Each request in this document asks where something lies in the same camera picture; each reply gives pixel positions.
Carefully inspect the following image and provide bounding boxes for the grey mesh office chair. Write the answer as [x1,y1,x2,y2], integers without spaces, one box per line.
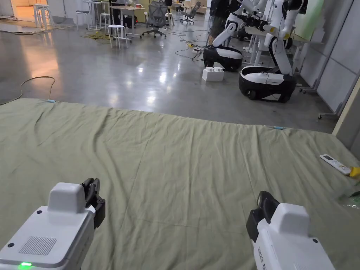
[141,0,169,39]
[180,1,202,26]

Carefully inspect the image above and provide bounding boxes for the white round stool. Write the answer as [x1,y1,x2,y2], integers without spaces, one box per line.
[107,24,128,51]
[99,12,114,32]

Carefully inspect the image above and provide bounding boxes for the white stool with dark seat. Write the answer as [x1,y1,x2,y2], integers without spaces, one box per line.
[75,10,91,31]

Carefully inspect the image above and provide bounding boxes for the wooden top desk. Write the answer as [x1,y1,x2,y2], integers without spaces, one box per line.
[110,5,148,39]

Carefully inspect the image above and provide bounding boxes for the white foam box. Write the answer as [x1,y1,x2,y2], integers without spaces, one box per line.
[201,66,225,82]

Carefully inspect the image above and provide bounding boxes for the bed with pale green sheet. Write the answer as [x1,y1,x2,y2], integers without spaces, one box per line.
[0,98,360,270]

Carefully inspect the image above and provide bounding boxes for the thin floor cable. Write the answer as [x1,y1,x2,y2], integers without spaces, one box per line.
[0,76,56,106]

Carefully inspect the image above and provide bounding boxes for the yellow floor cable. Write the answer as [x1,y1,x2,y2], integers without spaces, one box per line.
[80,29,114,46]

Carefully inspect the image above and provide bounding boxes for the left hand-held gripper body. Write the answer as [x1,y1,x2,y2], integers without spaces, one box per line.
[0,182,106,270]

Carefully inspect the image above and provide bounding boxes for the group of white tall tables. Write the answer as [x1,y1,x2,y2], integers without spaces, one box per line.
[33,2,55,30]

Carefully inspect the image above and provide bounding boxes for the white and black wheeled robot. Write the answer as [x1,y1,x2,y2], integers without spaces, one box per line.
[238,0,308,103]
[202,0,266,72]

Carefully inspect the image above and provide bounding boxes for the white remote control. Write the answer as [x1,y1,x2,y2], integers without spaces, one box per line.
[320,154,352,176]

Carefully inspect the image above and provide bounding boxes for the white standing desk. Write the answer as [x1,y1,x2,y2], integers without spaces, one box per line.
[242,26,282,66]

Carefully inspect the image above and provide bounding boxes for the green clear plastic bag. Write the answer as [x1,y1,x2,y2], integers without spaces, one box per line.
[337,188,360,209]

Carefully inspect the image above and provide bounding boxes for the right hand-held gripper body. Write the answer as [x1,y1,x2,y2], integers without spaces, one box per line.
[246,202,336,270]

